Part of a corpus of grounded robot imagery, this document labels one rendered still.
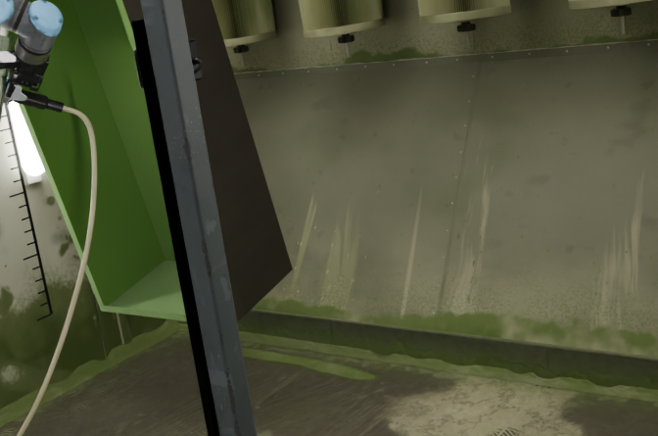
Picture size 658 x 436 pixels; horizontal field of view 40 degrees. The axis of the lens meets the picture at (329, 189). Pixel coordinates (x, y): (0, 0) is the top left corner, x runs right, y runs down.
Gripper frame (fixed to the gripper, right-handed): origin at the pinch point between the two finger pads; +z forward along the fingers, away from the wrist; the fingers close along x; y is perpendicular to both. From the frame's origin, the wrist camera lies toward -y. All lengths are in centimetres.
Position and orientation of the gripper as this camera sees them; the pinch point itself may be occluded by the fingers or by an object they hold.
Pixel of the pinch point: (5, 93)
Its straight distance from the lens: 278.2
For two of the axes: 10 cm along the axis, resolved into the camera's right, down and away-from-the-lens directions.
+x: -0.7, -8.4, 5.4
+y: 8.7, 2.1, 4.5
